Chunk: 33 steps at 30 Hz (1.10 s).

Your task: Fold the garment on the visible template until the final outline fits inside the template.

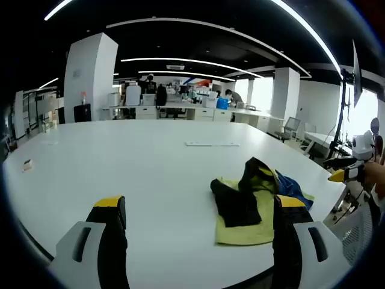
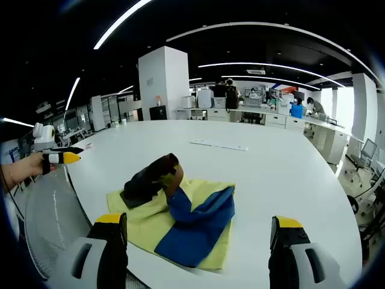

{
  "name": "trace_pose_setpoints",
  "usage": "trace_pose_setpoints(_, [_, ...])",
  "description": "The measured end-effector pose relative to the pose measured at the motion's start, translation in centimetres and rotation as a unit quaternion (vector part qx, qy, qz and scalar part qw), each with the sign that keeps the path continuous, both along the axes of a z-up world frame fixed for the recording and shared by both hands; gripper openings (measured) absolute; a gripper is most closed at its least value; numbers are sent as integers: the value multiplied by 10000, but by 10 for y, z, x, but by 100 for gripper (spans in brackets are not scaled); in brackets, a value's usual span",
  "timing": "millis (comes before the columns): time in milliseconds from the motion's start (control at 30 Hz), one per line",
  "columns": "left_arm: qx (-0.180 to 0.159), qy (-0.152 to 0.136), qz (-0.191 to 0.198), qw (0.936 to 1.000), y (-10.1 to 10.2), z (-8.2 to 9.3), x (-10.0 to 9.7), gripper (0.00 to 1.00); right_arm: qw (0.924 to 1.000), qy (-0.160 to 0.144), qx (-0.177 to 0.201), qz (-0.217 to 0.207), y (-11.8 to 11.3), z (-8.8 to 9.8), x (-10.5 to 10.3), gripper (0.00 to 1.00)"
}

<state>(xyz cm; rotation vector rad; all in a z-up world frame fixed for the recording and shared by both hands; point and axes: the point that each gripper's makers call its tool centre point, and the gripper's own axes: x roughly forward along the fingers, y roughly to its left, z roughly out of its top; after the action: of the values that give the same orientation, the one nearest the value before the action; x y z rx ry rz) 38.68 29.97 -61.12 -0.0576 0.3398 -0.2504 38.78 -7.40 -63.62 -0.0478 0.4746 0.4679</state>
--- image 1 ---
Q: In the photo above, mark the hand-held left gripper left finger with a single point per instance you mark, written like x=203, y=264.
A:
x=114, y=241

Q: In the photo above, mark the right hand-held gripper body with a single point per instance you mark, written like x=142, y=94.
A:
x=363, y=146

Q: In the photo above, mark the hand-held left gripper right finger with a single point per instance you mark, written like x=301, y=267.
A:
x=285, y=241

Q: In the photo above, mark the yellow garment with dark sleeves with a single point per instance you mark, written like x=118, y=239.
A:
x=237, y=207

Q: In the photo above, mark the white side desk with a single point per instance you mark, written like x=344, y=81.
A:
x=319, y=138

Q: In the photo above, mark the black tripod stand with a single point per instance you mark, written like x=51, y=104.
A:
x=341, y=120

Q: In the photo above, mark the white mesh office chair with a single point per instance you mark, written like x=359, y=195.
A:
x=292, y=125

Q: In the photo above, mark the grey mesh office chair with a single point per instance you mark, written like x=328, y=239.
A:
x=359, y=234

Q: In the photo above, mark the grey panel on stand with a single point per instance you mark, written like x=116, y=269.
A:
x=357, y=78

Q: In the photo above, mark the blue storage box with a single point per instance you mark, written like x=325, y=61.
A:
x=222, y=103

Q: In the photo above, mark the black cabinet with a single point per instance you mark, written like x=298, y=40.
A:
x=82, y=113

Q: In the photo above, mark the black backpack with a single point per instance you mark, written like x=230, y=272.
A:
x=161, y=96

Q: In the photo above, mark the ceiling light strip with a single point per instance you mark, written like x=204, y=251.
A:
x=186, y=61

